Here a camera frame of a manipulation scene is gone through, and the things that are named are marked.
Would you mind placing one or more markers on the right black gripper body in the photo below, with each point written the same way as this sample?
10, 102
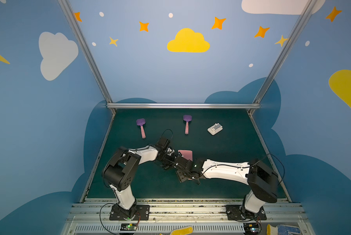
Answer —
182, 169

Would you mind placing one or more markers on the pink square paper sheet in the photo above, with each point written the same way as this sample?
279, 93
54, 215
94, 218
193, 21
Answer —
187, 154

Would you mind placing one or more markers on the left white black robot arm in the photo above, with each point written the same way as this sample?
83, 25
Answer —
120, 171

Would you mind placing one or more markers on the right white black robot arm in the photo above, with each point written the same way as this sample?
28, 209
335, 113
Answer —
261, 179

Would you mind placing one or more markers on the left purple pink spatula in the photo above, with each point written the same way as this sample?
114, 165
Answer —
141, 122

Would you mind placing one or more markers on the purple pink spatula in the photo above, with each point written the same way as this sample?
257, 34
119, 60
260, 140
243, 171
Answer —
187, 119
141, 122

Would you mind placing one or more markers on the right purple pink spatula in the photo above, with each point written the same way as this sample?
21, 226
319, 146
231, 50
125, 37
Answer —
187, 119

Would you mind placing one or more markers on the white small plastic device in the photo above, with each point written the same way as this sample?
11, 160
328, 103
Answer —
214, 129

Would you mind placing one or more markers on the yellow glove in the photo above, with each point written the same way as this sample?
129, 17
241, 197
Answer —
182, 231

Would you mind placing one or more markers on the left green circuit board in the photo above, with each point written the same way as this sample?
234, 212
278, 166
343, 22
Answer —
128, 227

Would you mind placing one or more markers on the green circuit board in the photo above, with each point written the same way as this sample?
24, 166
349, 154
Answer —
128, 227
252, 229

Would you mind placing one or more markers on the right green circuit board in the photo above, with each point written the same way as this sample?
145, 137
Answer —
252, 229

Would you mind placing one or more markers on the blue white glove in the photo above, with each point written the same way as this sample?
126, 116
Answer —
283, 230

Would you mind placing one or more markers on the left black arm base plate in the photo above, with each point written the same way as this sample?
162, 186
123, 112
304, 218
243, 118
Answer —
140, 212

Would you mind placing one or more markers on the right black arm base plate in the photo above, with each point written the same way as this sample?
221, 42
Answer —
239, 213

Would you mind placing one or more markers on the horizontal aluminium frame bar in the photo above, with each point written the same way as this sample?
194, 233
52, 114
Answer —
183, 106

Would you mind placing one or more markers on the aluminium front rail base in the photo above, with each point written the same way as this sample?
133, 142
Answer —
206, 216

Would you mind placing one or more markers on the right aluminium frame post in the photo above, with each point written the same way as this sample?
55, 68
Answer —
294, 35

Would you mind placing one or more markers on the aluminium frame post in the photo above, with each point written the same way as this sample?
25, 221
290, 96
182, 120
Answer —
73, 22
294, 35

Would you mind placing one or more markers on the left aluminium frame post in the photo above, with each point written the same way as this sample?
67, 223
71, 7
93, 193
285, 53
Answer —
73, 22

